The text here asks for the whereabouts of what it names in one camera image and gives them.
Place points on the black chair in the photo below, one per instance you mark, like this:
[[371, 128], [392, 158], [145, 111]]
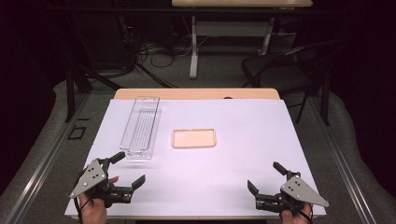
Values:
[[274, 70]]

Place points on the white desk with metal legs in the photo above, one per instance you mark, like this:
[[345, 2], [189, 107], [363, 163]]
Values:
[[230, 28]]

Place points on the person's right hand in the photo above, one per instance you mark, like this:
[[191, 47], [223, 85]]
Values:
[[295, 217]]

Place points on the metal floor rail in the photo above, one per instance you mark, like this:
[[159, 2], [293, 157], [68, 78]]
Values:
[[40, 168], [342, 168]]

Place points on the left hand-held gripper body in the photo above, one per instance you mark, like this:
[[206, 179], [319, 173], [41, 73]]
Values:
[[90, 179]]

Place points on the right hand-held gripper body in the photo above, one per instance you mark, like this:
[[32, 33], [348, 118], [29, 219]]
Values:
[[297, 189]]

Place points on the beige phone case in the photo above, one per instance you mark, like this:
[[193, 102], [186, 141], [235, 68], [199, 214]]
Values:
[[193, 138]]

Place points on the black metal stand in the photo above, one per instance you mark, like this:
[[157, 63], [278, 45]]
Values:
[[70, 93]]

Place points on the clear plastic container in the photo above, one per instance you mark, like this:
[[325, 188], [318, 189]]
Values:
[[143, 130]]

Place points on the person's left hand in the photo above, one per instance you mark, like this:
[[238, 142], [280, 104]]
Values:
[[93, 213]]

